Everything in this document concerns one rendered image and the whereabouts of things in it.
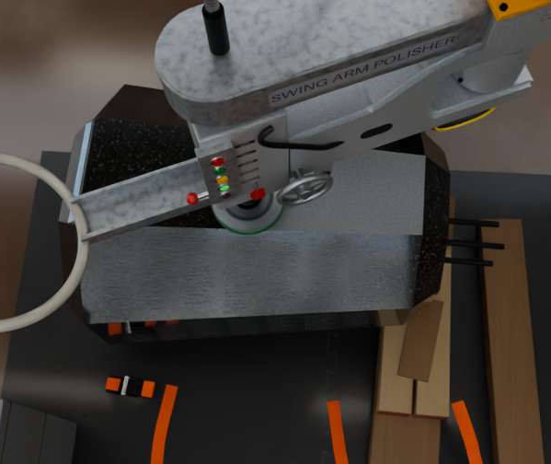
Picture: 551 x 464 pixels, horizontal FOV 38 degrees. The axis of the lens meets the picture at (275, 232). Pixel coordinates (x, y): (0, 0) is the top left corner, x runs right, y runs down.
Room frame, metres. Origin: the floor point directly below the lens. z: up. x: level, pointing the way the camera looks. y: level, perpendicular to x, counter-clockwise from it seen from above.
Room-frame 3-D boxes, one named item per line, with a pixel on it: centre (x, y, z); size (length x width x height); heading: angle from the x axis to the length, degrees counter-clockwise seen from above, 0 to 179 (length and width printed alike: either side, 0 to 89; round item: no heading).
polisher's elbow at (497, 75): (1.00, -0.57, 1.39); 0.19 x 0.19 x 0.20
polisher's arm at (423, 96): (0.92, -0.32, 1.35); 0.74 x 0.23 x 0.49; 104
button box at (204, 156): (0.71, 0.11, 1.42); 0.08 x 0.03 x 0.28; 104
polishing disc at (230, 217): (0.84, 0.07, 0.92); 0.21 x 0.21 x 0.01
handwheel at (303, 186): (0.75, -0.08, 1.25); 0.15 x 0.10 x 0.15; 104
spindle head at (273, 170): (0.86, -0.01, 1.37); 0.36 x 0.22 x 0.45; 104
